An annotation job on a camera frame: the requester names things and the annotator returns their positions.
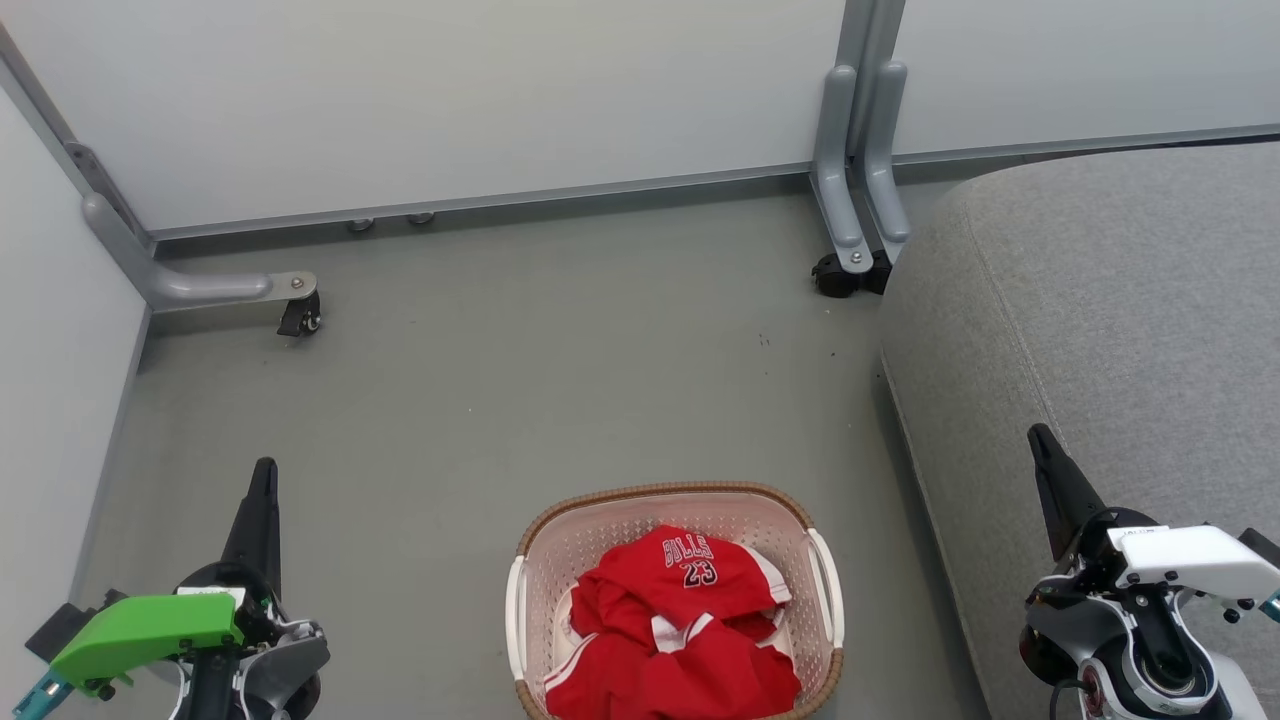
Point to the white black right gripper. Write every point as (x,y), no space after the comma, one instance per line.
(1190,560)

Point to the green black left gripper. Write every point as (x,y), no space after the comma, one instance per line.
(140,630)

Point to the red Bulls 23 jersey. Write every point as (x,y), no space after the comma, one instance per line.
(690,600)

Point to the red shorts with white trim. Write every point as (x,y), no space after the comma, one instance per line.
(700,680)

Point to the grey fabric sofa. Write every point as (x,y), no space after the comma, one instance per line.
(1100,300)

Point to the black caster wheel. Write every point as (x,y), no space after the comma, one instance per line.
(877,272)
(834,277)
(300,316)

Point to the long grey partition leg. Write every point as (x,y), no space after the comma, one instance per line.
(200,287)

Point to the white perforated laundry basket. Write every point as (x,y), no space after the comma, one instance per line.
(600,540)

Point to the curved grey partition leg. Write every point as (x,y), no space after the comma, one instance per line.
(885,170)
(830,170)

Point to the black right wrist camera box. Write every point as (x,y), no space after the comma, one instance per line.
(1262,546)

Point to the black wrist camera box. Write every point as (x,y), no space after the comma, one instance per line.
(62,628)
(1262,546)

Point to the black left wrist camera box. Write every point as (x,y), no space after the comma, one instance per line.
(62,628)

